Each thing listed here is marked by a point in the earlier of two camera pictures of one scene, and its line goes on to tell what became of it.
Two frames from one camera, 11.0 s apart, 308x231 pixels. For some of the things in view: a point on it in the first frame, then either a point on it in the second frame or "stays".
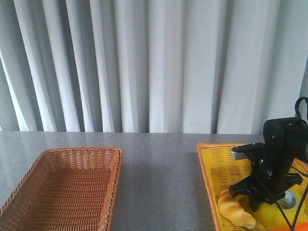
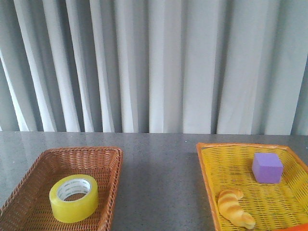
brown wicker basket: (65, 189) stays
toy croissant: (229, 207) stays
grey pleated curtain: (172, 66) stays
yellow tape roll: (270, 214) → (76, 211)
